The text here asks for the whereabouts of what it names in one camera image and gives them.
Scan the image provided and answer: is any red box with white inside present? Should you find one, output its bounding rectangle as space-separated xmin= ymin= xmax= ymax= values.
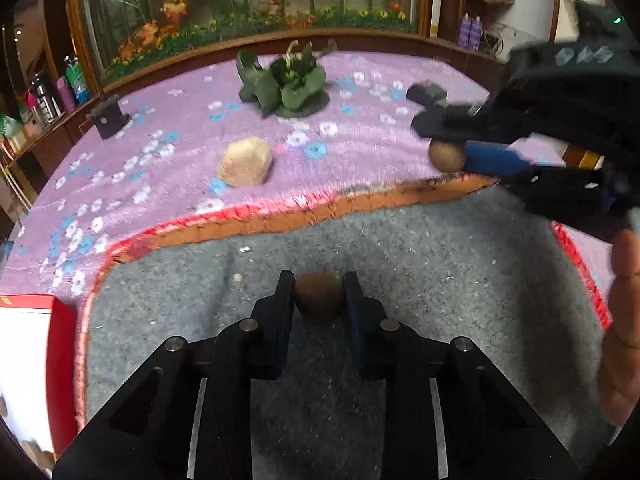
xmin=0 ymin=294 xmax=78 ymax=478

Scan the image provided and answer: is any green plastic bottle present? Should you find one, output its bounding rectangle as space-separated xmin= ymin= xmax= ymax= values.
xmin=64 ymin=55 xmax=91 ymax=105

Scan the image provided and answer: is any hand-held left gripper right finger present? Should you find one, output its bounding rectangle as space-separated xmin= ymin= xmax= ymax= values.
xmin=342 ymin=271 xmax=581 ymax=480

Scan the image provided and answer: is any black mount block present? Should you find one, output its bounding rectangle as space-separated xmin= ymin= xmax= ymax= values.
xmin=86 ymin=97 xmax=130 ymax=140

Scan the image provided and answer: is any person's right hand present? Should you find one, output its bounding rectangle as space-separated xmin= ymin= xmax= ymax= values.
xmin=597 ymin=230 xmax=640 ymax=426

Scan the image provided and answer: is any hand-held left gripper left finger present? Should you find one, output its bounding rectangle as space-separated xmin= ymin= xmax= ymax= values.
xmin=52 ymin=270 xmax=296 ymax=480

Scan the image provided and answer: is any small black plug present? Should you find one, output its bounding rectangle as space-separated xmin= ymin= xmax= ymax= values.
xmin=406 ymin=80 xmax=447 ymax=108

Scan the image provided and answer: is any brown longan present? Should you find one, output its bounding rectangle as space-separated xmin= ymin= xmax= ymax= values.
xmin=429 ymin=140 xmax=468 ymax=173
xmin=293 ymin=272 xmax=347 ymax=325

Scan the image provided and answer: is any black thermos flask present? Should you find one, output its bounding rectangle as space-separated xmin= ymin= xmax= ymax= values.
xmin=31 ymin=72 xmax=61 ymax=126

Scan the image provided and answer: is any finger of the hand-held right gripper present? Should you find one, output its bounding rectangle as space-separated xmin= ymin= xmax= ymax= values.
xmin=410 ymin=102 xmax=531 ymax=142
xmin=462 ymin=140 xmax=603 ymax=198

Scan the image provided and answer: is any beige foam chunk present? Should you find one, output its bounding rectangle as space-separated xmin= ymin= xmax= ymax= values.
xmin=218 ymin=136 xmax=274 ymax=187

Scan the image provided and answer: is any green bok choy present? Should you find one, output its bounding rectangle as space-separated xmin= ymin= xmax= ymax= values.
xmin=236 ymin=39 xmax=337 ymax=118

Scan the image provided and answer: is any grey mat with red edge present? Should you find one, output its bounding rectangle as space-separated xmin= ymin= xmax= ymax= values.
xmin=75 ymin=172 xmax=613 ymax=480

